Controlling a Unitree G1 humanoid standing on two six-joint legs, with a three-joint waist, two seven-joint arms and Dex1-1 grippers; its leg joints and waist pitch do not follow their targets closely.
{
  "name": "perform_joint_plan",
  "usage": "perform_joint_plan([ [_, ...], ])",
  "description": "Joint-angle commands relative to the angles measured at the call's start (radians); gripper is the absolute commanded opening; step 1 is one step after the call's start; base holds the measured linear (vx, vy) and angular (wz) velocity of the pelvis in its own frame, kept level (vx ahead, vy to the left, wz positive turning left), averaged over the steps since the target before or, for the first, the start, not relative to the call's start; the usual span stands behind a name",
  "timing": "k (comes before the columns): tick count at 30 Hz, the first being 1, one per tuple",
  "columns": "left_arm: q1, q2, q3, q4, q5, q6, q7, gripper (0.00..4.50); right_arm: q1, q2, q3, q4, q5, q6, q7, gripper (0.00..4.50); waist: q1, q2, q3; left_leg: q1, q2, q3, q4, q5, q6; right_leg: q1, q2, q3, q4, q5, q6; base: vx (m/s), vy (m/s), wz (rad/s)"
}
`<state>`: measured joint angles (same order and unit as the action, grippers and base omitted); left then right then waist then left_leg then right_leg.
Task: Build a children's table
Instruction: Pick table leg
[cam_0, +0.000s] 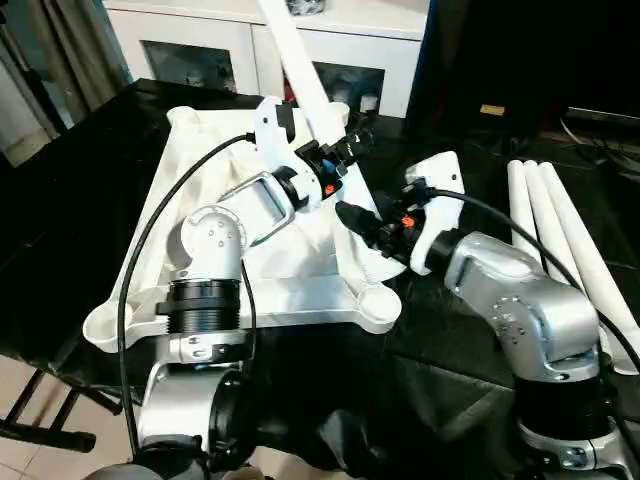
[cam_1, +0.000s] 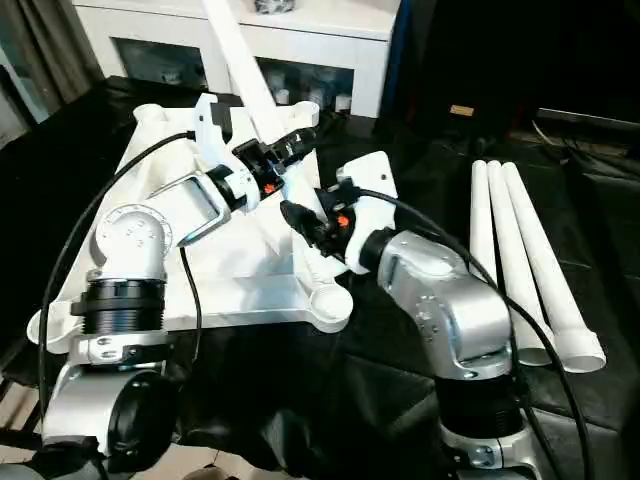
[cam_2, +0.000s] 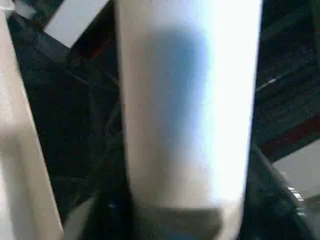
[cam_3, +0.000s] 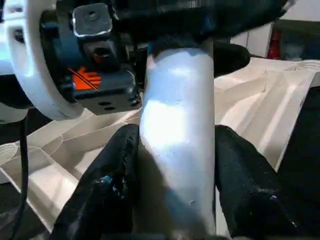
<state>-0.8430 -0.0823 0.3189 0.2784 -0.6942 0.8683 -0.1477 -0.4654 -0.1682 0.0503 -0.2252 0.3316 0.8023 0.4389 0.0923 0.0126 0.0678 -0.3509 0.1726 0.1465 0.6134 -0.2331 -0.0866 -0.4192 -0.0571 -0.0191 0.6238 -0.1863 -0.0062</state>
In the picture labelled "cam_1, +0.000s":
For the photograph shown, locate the grey brown curtain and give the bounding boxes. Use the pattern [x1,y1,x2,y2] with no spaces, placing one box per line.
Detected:
[0,0,106,146]

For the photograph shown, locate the white cabinet with glass doors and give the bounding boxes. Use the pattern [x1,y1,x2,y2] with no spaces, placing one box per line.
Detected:
[72,0,401,119]

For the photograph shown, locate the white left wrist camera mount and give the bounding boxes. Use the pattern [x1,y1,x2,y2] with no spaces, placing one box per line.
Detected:
[192,92,261,211]

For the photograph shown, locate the white plastic table leg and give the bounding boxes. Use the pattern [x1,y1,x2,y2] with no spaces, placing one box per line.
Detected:
[487,160,555,369]
[202,0,324,211]
[501,162,607,374]
[469,159,502,289]

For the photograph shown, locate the black work mat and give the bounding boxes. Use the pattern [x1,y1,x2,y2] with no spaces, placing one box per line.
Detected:
[0,74,640,480]

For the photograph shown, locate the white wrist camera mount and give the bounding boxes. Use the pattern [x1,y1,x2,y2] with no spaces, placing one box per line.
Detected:
[192,92,261,211]
[335,151,401,274]

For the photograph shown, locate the black flat panel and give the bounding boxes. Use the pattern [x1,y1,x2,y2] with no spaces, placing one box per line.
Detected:
[534,105,640,132]

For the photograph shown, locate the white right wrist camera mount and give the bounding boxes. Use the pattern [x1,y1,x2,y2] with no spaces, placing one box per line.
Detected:
[335,151,401,274]

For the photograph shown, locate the white background cable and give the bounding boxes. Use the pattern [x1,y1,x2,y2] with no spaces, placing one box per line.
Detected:
[532,119,566,147]

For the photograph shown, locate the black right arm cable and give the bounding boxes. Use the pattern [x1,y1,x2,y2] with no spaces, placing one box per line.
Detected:
[349,187,594,480]

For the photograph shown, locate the white plastic table top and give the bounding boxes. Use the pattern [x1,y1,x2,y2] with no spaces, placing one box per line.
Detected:
[25,99,354,354]

